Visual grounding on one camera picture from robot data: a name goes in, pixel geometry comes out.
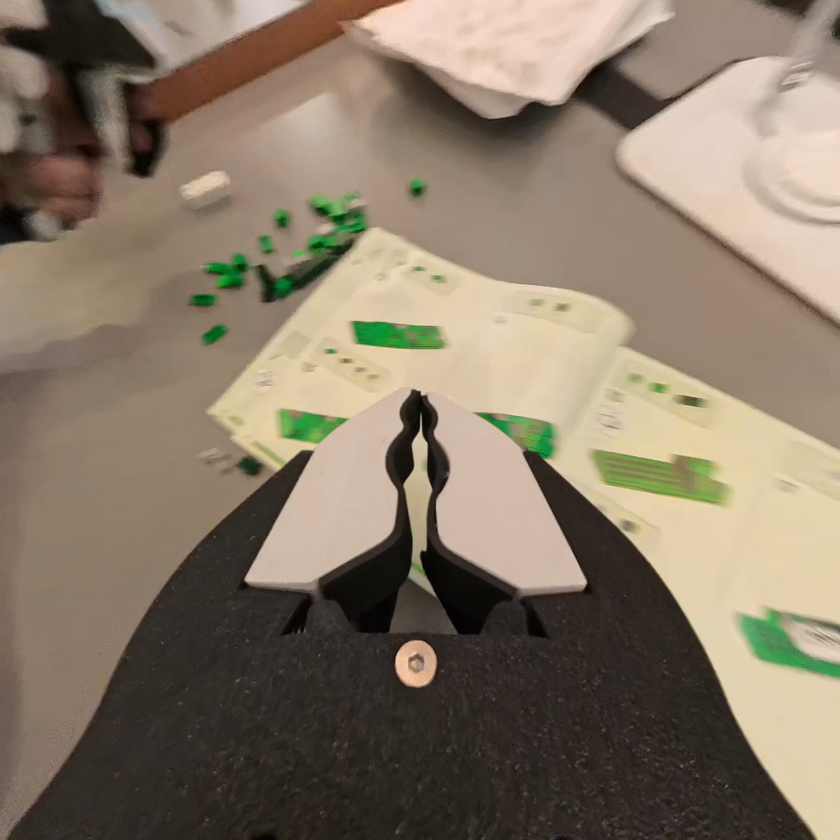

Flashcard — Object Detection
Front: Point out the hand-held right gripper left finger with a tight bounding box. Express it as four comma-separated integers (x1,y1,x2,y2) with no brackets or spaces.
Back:
244,387,421,633

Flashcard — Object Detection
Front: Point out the brown wooden board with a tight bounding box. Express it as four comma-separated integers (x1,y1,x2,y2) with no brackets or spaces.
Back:
141,0,398,123

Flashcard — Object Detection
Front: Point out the pile of small green bricks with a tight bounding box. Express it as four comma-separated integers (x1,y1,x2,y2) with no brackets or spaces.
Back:
187,177,427,347

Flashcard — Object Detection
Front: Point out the white paper bag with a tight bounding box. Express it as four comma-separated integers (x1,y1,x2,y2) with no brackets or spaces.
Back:
341,0,677,120

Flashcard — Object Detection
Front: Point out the light grey brick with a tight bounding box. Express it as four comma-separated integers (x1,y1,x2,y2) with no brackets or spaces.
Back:
179,170,232,210

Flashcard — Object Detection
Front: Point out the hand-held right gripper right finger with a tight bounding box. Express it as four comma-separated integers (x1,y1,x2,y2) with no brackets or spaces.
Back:
422,392,589,635

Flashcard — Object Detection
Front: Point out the white stand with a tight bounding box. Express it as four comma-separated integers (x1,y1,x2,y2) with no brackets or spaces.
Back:
616,0,840,324

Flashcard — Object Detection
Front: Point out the building instruction booklet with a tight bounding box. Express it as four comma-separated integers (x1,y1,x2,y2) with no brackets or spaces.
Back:
206,226,840,840

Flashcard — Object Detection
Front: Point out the person's left hand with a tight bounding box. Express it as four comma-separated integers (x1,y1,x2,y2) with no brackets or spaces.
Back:
16,154,105,222

